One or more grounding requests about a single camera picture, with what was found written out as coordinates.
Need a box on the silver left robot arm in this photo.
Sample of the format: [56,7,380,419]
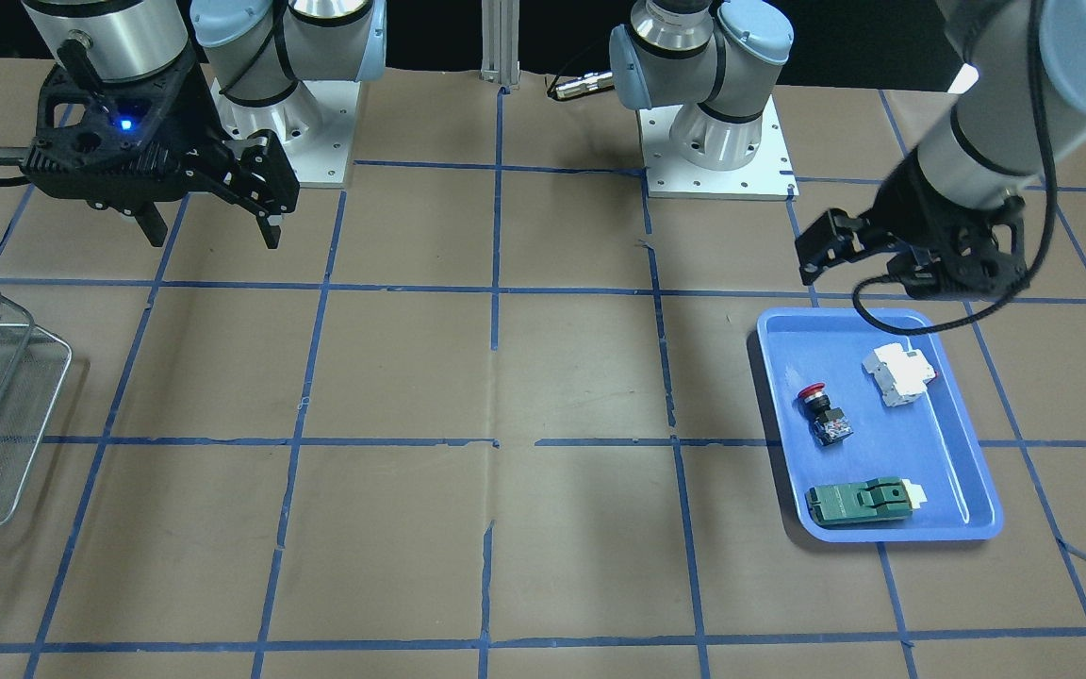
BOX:
[609,1,1086,300]

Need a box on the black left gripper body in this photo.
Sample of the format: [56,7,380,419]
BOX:
[869,156,1028,300]

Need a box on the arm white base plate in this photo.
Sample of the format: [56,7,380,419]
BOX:
[210,80,363,189]
[637,96,800,201]

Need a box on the green terminal block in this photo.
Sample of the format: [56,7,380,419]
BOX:
[803,477,929,527]

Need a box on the aluminium frame post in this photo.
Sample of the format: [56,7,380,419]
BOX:
[480,0,520,90]

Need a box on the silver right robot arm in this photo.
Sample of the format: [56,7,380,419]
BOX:
[17,1,387,249]

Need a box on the red emergency stop button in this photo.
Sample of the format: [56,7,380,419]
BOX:
[797,382,854,447]

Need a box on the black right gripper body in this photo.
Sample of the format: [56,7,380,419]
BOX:
[23,42,236,210]

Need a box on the blue plastic tray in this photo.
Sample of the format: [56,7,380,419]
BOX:
[757,306,1003,544]

